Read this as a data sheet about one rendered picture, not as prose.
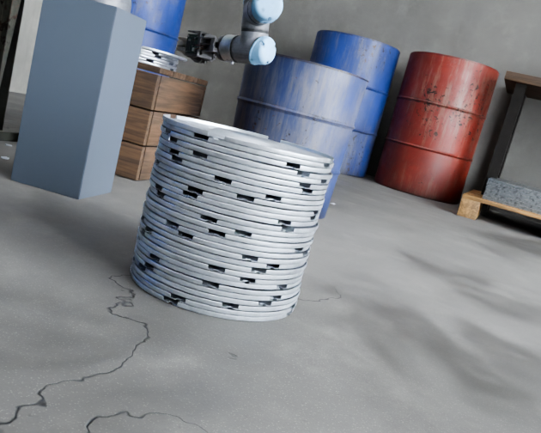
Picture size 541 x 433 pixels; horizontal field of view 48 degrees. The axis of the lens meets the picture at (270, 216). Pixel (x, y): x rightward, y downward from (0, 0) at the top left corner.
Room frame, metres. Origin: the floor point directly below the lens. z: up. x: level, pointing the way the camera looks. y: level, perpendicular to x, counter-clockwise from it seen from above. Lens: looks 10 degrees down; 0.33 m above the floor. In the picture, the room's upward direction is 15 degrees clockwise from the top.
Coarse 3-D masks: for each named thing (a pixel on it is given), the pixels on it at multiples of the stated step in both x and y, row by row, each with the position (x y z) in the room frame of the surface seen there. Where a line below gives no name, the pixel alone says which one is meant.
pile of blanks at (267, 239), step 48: (192, 144) 0.90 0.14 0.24; (192, 192) 0.89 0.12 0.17; (240, 192) 0.88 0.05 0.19; (288, 192) 0.95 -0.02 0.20; (144, 240) 0.93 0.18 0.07; (192, 240) 0.88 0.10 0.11; (240, 240) 0.88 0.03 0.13; (288, 240) 0.92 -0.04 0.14; (144, 288) 0.91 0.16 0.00; (192, 288) 0.88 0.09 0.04; (240, 288) 0.91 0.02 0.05; (288, 288) 0.95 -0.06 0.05
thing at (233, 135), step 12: (168, 120) 0.94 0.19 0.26; (192, 120) 1.11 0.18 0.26; (204, 132) 0.89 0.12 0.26; (216, 132) 0.98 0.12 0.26; (228, 132) 0.97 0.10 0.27; (240, 132) 1.05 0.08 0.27; (252, 132) 1.16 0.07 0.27; (240, 144) 0.88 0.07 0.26; (252, 144) 0.88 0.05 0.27; (264, 144) 0.97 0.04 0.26; (276, 144) 0.99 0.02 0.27; (288, 144) 1.15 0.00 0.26; (300, 156) 0.91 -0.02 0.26; (312, 156) 0.92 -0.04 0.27; (324, 156) 1.08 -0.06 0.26
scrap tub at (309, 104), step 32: (288, 64) 1.92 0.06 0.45; (320, 64) 1.91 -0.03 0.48; (256, 96) 1.96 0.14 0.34; (288, 96) 1.92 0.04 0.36; (320, 96) 1.92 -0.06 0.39; (352, 96) 1.99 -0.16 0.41; (256, 128) 1.95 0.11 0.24; (288, 128) 1.92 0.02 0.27; (320, 128) 1.94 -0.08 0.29; (352, 128) 2.05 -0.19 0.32
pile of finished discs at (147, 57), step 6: (144, 54) 1.95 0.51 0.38; (150, 54) 1.96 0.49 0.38; (162, 54) 1.99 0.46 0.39; (138, 60) 1.94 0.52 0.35; (144, 60) 1.95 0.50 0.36; (150, 60) 2.12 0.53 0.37; (156, 60) 1.97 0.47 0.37; (162, 60) 1.99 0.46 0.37; (168, 60) 2.01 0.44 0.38; (174, 60) 2.05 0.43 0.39; (162, 66) 1.99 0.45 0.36; (168, 66) 2.02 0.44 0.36; (174, 66) 2.08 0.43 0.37
